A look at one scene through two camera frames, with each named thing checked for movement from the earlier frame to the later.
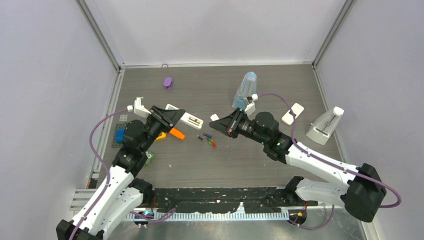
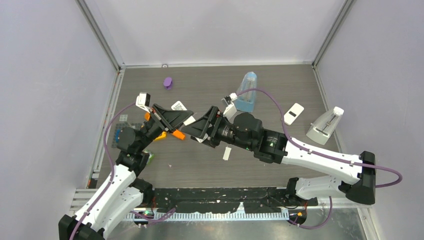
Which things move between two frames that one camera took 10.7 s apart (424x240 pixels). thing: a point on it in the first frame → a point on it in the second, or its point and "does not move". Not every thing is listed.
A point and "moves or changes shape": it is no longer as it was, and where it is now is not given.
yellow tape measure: [164, 135] does not move
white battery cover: [214, 117] moves or changes shape
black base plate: [226, 200] does not move
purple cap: [168, 83] does not move
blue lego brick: [120, 135] does not move
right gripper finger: [222, 124] → [197, 128]
